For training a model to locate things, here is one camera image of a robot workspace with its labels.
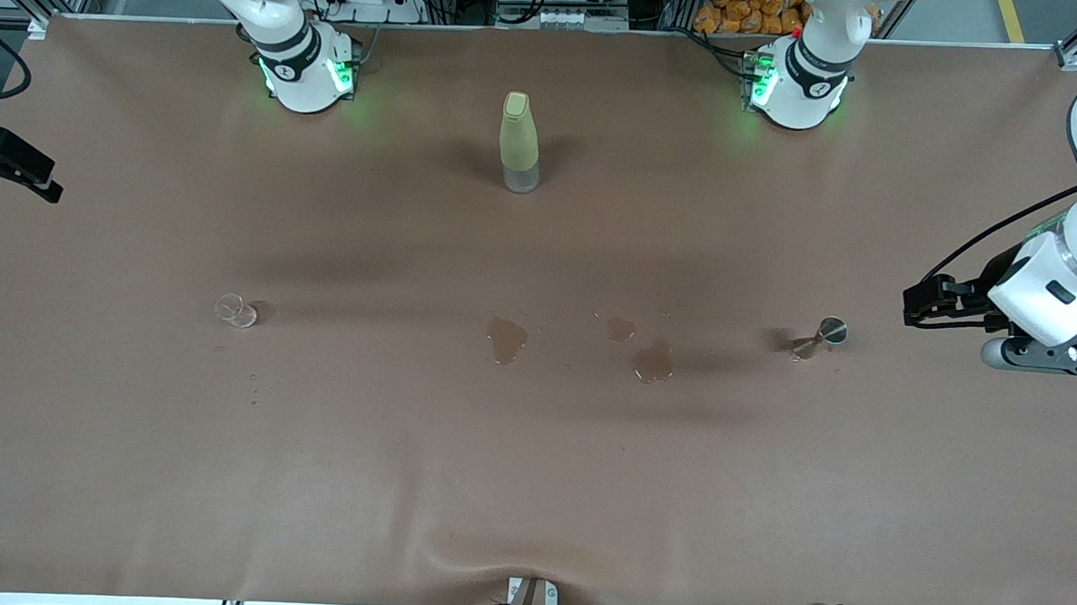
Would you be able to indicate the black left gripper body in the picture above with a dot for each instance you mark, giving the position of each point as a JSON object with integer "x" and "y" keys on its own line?
{"x": 973, "y": 297}

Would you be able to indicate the steel double jigger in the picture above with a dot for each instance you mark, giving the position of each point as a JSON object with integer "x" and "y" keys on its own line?
{"x": 833, "y": 330}

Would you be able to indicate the clear glass measuring cup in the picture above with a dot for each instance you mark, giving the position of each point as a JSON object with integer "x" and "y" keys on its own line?
{"x": 234, "y": 309}

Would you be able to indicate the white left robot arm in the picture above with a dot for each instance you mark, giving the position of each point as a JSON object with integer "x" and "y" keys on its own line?
{"x": 806, "y": 100}

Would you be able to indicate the green sleeved shaker bottle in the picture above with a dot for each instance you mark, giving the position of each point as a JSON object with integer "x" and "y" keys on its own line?
{"x": 519, "y": 143}

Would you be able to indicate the small brown liquid puddle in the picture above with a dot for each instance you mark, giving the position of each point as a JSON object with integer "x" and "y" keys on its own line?
{"x": 620, "y": 329}

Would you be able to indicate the orange snack packages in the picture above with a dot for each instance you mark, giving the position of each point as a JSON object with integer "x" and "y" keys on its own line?
{"x": 737, "y": 16}

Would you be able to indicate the brown table mat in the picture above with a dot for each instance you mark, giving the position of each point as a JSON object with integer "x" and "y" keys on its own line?
{"x": 531, "y": 484}

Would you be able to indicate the white connector strip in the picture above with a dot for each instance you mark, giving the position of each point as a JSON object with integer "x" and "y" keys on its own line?
{"x": 569, "y": 18}

